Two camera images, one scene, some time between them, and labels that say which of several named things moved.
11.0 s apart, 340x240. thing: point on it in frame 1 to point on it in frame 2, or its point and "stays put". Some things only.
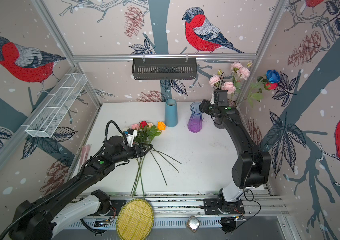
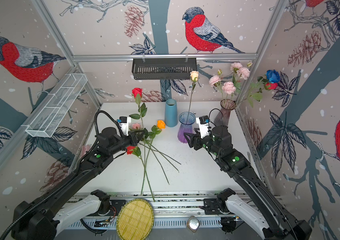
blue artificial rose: (273, 76) stays put
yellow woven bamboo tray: (135, 219) stays put
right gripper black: (205, 106) to (194, 138)
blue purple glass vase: (194, 123) to (186, 120)
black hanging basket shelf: (144, 68) stays put
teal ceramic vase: (171, 118) stays put
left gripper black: (141, 153) to (134, 138)
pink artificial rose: (133, 126) stays put
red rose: (143, 124) to (137, 93)
